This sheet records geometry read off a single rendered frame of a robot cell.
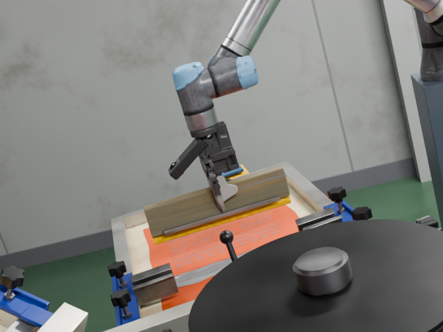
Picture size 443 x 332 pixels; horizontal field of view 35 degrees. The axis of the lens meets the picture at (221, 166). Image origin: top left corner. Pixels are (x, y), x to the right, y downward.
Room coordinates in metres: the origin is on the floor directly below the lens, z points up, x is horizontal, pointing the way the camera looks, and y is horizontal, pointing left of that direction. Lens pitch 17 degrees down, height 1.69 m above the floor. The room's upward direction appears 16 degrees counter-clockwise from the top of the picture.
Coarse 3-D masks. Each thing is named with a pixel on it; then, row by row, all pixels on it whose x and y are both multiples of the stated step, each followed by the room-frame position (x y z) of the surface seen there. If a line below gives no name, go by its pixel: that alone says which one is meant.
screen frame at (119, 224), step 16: (240, 176) 2.13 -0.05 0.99; (288, 176) 2.00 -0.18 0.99; (304, 192) 1.84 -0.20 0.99; (320, 192) 1.80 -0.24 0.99; (320, 208) 1.70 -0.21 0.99; (112, 224) 2.04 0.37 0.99; (128, 224) 2.06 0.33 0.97; (128, 240) 1.93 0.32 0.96; (128, 256) 1.75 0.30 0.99; (128, 272) 1.65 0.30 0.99
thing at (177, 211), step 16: (256, 176) 1.65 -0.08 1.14; (272, 176) 1.65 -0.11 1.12; (192, 192) 1.65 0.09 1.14; (208, 192) 1.63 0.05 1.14; (240, 192) 1.64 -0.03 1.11; (256, 192) 1.64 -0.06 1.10; (272, 192) 1.65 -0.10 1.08; (288, 192) 1.65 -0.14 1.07; (144, 208) 1.62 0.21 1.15; (160, 208) 1.62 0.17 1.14; (176, 208) 1.62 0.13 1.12; (192, 208) 1.63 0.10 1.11; (208, 208) 1.63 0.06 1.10; (160, 224) 1.62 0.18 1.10; (176, 224) 1.62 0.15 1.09
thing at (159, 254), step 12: (156, 252) 1.80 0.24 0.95; (168, 252) 1.78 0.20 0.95; (228, 252) 1.67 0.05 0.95; (156, 264) 1.73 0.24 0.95; (192, 264) 1.66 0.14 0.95; (204, 264) 1.64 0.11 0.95; (180, 288) 1.55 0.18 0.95; (192, 288) 1.53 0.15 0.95; (168, 300) 1.50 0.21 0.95; (180, 300) 1.48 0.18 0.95
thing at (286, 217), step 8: (280, 208) 1.86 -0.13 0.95; (288, 208) 1.84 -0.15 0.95; (280, 216) 1.80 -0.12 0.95; (288, 216) 1.79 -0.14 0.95; (296, 216) 1.77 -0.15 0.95; (280, 224) 1.75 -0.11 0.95; (288, 224) 1.73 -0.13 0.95; (296, 224) 1.72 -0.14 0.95; (288, 232) 1.68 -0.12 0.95; (296, 232) 1.67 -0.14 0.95; (264, 240) 1.67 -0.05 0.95; (240, 248) 1.67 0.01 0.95; (248, 248) 1.66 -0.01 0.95
